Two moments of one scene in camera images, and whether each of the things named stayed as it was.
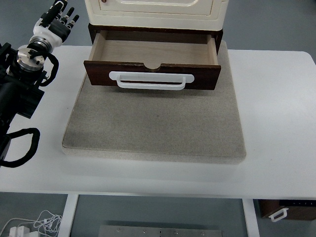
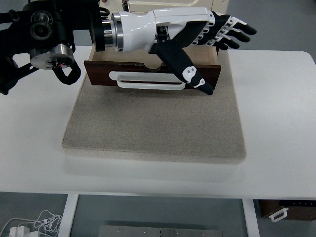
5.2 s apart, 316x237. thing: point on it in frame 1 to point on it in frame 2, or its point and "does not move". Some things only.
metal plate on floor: (161, 231) does not move
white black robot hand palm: (56, 32) to (133, 31)
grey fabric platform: (186, 126) does not move
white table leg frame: (65, 225) does not move
